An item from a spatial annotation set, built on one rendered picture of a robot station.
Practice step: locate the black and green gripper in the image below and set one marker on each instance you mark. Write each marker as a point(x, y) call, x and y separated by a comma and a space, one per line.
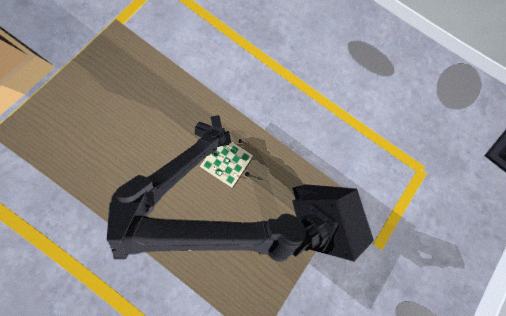
point(226, 140)

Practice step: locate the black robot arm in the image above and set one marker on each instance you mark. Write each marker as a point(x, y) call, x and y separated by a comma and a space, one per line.
point(145, 234)

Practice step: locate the green and white chessboard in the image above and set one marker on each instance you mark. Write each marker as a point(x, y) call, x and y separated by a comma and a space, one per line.
point(238, 160)

